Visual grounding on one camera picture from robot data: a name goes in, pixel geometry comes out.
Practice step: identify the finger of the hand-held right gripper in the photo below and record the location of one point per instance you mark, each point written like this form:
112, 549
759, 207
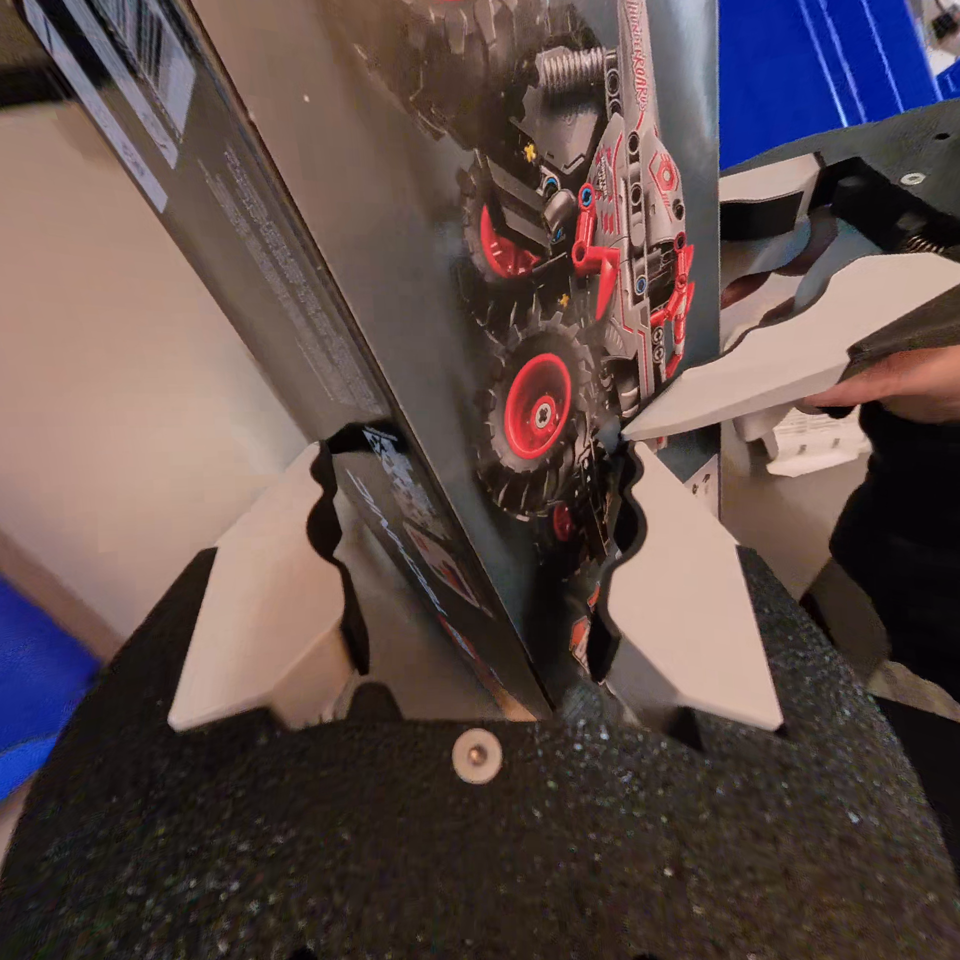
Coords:
787, 352
765, 178

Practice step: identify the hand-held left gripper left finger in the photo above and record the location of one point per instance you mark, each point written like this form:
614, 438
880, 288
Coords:
262, 600

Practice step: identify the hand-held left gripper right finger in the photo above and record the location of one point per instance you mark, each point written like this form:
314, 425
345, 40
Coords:
690, 600

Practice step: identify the black monster truck toy box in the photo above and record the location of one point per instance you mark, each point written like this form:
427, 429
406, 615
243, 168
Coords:
375, 225

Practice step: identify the person's right hand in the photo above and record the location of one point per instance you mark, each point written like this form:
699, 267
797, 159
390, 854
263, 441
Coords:
915, 386

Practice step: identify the blue plastic bin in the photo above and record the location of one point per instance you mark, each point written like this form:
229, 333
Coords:
37, 675
787, 75

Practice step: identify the person's black clothing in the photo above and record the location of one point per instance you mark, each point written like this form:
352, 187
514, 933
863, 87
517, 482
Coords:
907, 540

